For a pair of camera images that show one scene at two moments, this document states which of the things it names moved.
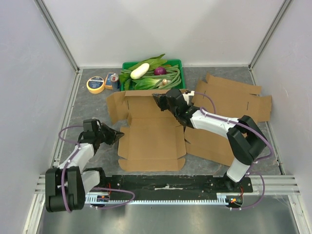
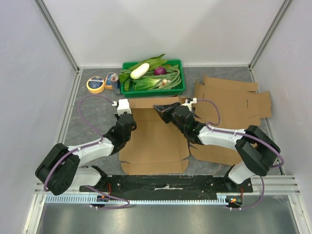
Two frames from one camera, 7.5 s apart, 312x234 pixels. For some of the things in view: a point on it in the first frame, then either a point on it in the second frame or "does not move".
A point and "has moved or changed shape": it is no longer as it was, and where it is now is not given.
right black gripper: x=167 y=101 to x=169 y=112
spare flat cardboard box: x=227 y=98 does not move
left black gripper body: x=105 y=135 to x=128 y=137
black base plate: x=196 y=184 does not move
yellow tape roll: x=95 y=85 does not move
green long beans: x=172 y=80 does not move
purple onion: x=160 y=70 does not move
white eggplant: x=140 y=71 does not move
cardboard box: x=154 y=141 has moved or changed shape
